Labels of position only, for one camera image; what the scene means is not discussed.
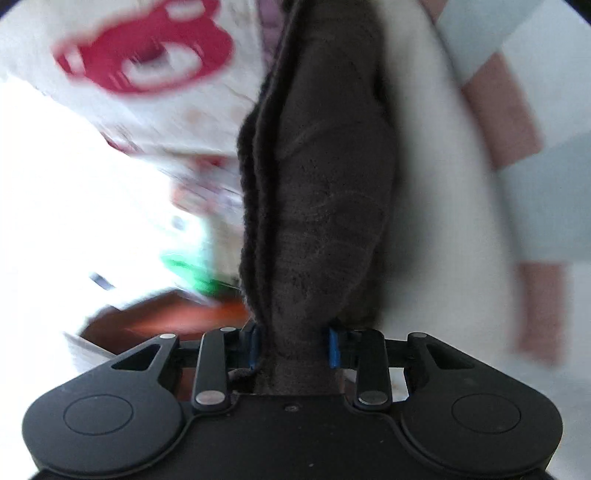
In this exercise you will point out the brown knitted sweater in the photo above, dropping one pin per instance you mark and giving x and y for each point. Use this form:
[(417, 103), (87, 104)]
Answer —
[(323, 184)]

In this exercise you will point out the checkered dog print rug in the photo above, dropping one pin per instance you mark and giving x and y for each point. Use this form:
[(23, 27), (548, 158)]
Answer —
[(531, 194)]

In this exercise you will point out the bear print bedspread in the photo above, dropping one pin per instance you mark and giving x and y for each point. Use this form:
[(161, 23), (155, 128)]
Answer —
[(138, 60)]

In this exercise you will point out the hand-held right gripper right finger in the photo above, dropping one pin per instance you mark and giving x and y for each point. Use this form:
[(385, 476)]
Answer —
[(332, 348)]

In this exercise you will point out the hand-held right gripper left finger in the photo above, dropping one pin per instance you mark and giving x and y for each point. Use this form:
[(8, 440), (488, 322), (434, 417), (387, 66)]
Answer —
[(253, 346)]

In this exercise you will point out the red-brown wooden drawer cabinet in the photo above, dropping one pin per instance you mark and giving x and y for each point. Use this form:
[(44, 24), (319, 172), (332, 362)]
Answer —
[(161, 318)]

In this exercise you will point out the cream folded garment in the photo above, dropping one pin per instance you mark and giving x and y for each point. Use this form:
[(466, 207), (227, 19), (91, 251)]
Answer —
[(438, 207)]

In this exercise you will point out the green plastic bag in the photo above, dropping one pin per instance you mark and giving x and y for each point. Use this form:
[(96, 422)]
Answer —
[(194, 277)]

